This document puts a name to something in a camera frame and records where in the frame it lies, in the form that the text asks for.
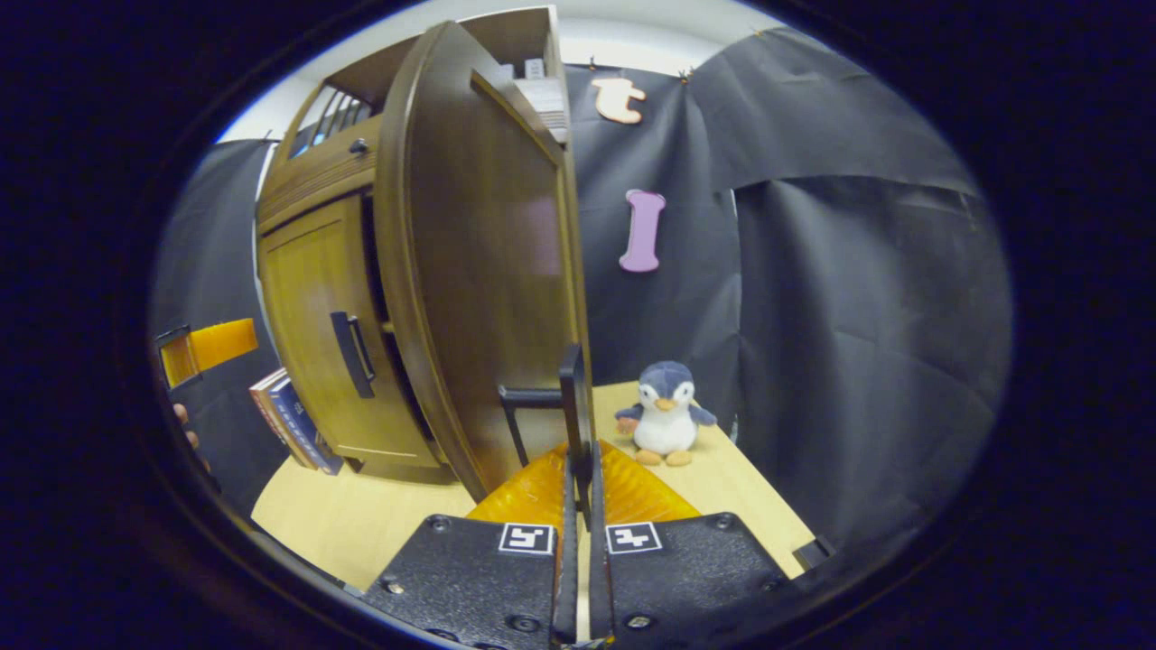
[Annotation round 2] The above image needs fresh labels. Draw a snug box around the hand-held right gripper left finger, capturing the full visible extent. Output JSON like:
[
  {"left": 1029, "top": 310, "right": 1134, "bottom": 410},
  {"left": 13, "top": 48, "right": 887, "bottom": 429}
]
[{"left": 361, "top": 445, "right": 580, "bottom": 650}]

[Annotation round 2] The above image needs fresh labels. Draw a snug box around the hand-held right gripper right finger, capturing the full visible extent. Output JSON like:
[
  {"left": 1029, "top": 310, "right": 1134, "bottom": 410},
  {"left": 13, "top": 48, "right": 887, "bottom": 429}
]
[{"left": 587, "top": 440, "right": 793, "bottom": 650}]

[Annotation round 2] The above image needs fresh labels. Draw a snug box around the wooden shoe cabinet door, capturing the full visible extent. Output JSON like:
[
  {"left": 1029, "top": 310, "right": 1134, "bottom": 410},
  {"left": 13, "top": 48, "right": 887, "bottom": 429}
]
[
  {"left": 259, "top": 194, "right": 445, "bottom": 468},
  {"left": 375, "top": 20, "right": 597, "bottom": 508}
]

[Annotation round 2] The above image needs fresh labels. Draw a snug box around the wooden double-door shoe cabinet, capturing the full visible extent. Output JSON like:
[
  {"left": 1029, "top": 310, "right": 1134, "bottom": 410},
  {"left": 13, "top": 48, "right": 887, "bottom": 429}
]
[{"left": 256, "top": 7, "right": 575, "bottom": 484}]

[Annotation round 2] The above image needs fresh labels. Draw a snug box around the wooden cabinet drawer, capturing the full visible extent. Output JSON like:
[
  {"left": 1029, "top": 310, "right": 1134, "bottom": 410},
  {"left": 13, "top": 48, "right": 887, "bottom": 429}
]
[{"left": 257, "top": 120, "right": 382, "bottom": 233}]

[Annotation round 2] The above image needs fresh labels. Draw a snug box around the blue book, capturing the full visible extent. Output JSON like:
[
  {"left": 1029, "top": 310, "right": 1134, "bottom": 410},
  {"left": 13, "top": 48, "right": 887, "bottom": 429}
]
[{"left": 269, "top": 376, "right": 346, "bottom": 477}]

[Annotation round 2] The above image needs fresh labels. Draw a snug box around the penguin plush toy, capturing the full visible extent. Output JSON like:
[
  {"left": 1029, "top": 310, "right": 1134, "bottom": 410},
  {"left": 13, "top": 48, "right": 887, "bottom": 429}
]
[{"left": 616, "top": 361, "right": 719, "bottom": 468}]

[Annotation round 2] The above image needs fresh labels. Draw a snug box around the black backdrop cloth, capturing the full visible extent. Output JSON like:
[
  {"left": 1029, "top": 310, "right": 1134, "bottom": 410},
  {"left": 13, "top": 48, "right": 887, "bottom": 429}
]
[{"left": 149, "top": 27, "right": 1012, "bottom": 579}]

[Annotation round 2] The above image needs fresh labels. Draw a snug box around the grey shelf book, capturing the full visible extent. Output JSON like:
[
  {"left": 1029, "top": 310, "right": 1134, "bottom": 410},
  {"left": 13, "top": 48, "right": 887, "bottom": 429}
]
[{"left": 513, "top": 77, "right": 569, "bottom": 142}]

